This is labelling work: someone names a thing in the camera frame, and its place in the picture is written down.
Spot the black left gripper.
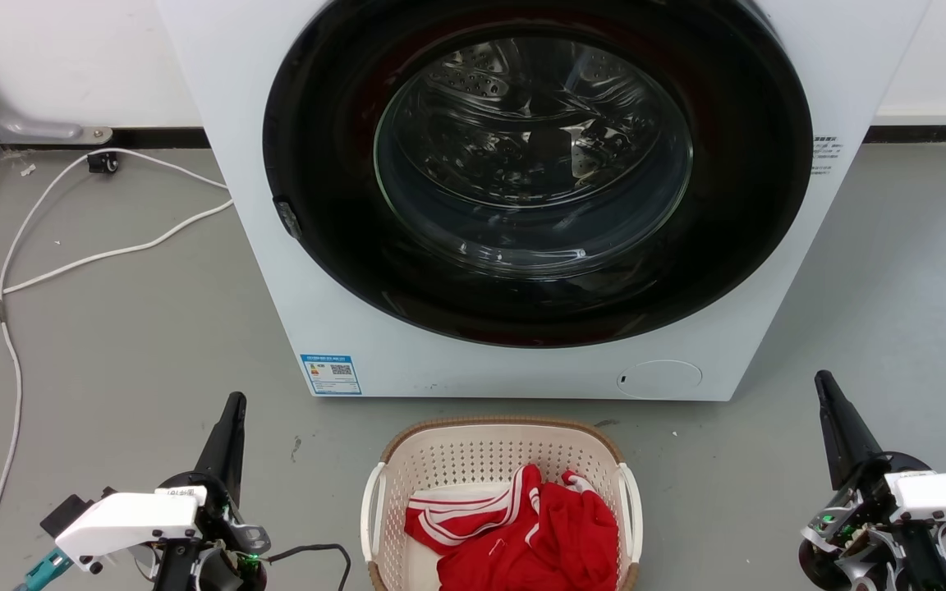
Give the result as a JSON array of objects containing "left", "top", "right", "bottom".
[{"left": 157, "top": 392, "right": 272, "bottom": 591}]

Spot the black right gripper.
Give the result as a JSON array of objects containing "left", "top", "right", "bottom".
[{"left": 798, "top": 371, "right": 946, "bottom": 591}]

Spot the cream perforated laundry basket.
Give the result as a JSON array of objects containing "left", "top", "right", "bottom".
[{"left": 360, "top": 416, "right": 644, "bottom": 591}]

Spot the blue energy label sticker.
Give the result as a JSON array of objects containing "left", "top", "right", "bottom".
[{"left": 300, "top": 354, "right": 363, "bottom": 396}]

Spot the round white filter cover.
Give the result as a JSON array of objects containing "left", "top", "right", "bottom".
[{"left": 615, "top": 360, "right": 704, "bottom": 401}]

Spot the black round washer door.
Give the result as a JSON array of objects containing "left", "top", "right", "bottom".
[{"left": 262, "top": 0, "right": 815, "bottom": 349}]

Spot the red garment with white stripes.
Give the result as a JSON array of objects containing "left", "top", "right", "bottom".
[{"left": 404, "top": 465, "right": 620, "bottom": 591}]

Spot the white front-load washing machine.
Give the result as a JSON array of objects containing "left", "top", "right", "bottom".
[{"left": 154, "top": 0, "right": 931, "bottom": 402}]

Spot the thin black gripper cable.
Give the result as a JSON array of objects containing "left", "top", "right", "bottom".
[{"left": 264, "top": 543, "right": 353, "bottom": 591}]

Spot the teal cable connector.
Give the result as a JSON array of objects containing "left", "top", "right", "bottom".
[{"left": 15, "top": 548, "right": 73, "bottom": 591}]

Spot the long white power cable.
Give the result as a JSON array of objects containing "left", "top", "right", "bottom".
[{"left": 0, "top": 148, "right": 230, "bottom": 591}]

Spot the dark door latch handle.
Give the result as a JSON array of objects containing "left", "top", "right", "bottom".
[{"left": 273, "top": 197, "right": 303, "bottom": 241}]

